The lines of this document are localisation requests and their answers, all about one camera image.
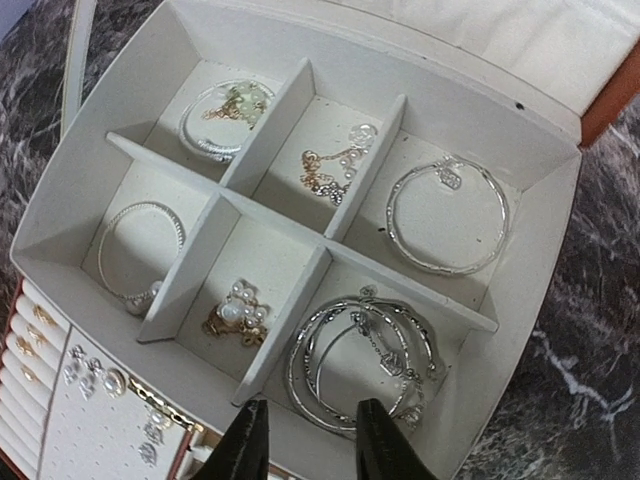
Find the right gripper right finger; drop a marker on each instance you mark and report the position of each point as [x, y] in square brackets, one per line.
[382, 451]

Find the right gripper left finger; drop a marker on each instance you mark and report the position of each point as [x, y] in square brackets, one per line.
[243, 451]

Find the red jewelry tray insert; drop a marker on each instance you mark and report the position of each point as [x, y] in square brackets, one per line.
[69, 411]

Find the red wooden jewelry box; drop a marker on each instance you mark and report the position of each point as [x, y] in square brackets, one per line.
[297, 218]

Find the pile of silver bangles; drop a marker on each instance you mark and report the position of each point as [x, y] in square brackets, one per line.
[362, 346]

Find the silver bangle with pearls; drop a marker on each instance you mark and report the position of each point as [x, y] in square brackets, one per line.
[134, 250]

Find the silver bangle with charm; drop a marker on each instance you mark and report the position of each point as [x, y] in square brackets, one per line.
[450, 217]

